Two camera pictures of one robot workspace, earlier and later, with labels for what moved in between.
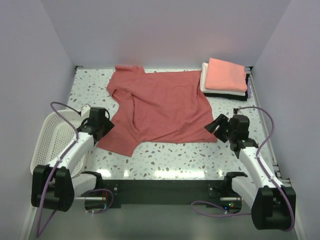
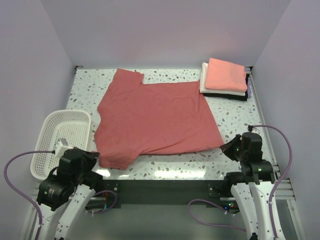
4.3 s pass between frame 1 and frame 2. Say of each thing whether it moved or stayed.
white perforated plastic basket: stayed
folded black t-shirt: stayed
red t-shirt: moved
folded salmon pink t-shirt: stayed
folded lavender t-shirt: stayed
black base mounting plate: stayed
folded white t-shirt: stayed
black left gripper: moved
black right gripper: moved
